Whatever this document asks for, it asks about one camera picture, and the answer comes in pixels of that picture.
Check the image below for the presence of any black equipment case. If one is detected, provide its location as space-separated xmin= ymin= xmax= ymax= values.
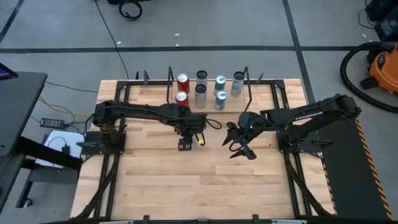
xmin=365 ymin=0 xmax=398 ymax=43

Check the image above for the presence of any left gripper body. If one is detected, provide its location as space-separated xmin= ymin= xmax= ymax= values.
xmin=174 ymin=114 xmax=208 ymax=136

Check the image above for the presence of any teal Red Bull can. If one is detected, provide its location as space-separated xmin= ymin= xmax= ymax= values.
xmin=214 ymin=90 xmax=228 ymax=111

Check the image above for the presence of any orange shop vacuum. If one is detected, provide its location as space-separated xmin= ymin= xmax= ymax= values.
xmin=339 ymin=41 xmax=398 ymax=114
xmin=360 ymin=43 xmax=398 ymax=94

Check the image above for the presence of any red soda can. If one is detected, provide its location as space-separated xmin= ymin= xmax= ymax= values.
xmin=174 ymin=90 xmax=190 ymax=108
xmin=176 ymin=73 xmax=190 ymax=93

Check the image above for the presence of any white blue Celsius can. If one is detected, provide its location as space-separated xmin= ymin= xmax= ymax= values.
xmin=230 ymin=71 xmax=246 ymax=98

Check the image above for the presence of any black desk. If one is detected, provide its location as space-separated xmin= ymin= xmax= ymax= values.
xmin=0 ymin=71 xmax=83 ymax=212

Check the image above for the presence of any black metal table frame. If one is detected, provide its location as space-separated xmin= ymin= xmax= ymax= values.
xmin=40 ymin=79 xmax=398 ymax=224

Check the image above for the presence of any black power adapter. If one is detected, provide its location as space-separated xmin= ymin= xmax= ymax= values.
xmin=39 ymin=117 xmax=65 ymax=129

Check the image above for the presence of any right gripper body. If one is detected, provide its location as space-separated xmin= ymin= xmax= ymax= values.
xmin=234 ymin=111 xmax=268 ymax=144

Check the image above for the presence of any dark laptop screen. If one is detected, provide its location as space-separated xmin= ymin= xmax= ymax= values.
xmin=0 ymin=62 xmax=19 ymax=82

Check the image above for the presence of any black yellow striped floor mat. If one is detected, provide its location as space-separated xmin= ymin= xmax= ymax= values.
xmin=317 ymin=119 xmax=394 ymax=221

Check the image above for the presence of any coiled black cable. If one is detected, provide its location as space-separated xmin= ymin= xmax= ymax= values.
xmin=118 ymin=0 xmax=144 ymax=22

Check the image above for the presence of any white Celsius Tropical Vibe can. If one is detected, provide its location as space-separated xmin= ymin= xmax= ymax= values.
xmin=194 ymin=84 xmax=207 ymax=110

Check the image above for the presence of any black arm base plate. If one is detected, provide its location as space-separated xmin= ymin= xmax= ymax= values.
xmin=76 ymin=130 xmax=127 ymax=156
xmin=276 ymin=129 xmax=333 ymax=154

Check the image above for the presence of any long black floor cable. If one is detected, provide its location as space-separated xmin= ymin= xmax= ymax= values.
xmin=93 ymin=0 xmax=130 ymax=80

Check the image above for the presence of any silver blue Red Bull can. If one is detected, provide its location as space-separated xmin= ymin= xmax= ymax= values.
xmin=213 ymin=74 xmax=227 ymax=94

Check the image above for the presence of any yellow floor cable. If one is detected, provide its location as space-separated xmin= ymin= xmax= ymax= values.
xmin=37 ymin=96 xmax=96 ymax=118

